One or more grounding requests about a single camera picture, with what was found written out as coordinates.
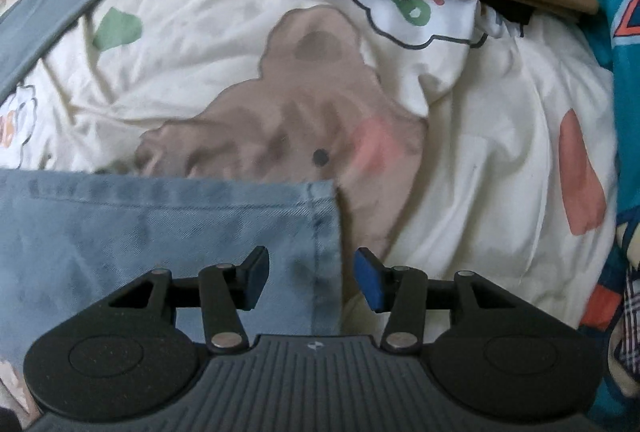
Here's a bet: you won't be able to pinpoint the cream bear print blanket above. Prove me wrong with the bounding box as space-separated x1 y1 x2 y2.
0 0 621 418

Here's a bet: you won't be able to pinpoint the teal printed cloth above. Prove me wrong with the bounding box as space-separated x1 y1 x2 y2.
570 0 640 398

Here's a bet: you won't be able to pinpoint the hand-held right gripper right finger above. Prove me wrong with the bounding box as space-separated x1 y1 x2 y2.
354 248 518 355

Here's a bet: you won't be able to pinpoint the plaid cloth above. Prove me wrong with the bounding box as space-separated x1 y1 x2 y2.
607 277 640 393

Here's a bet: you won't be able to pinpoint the light blue denim pants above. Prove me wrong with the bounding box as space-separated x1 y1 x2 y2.
0 0 344 378

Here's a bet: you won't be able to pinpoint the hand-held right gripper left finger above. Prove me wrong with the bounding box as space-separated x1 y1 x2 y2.
107 246 271 355

